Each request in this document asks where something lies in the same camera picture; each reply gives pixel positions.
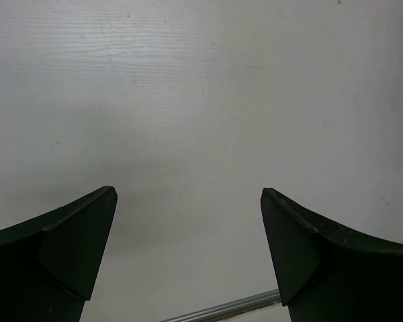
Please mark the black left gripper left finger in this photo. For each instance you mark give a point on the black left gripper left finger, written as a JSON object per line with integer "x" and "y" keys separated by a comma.
{"x": 49, "y": 264}

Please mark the aluminium front frame rail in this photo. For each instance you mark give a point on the aluminium front frame rail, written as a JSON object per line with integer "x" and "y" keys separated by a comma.
{"x": 232, "y": 309}

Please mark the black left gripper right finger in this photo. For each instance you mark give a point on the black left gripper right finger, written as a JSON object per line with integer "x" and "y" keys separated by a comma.
{"x": 326, "y": 271}

